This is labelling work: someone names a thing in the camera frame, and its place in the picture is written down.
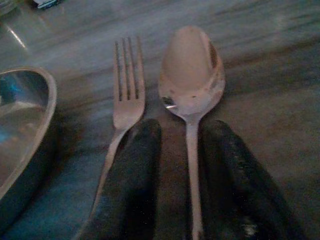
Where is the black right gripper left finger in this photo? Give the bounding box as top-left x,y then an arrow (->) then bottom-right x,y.
83,118 -> 163,240

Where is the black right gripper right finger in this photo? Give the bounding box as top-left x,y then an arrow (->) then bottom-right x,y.
199,119 -> 310,240

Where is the silver metal fork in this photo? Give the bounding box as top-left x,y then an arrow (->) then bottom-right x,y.
74,36 -> 146,240

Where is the silver metal spoon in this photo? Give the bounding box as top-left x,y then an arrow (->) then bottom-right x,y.
157,24 -> 226,240

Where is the round steel plate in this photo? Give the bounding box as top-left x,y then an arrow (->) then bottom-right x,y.
0,65 -> 58,226

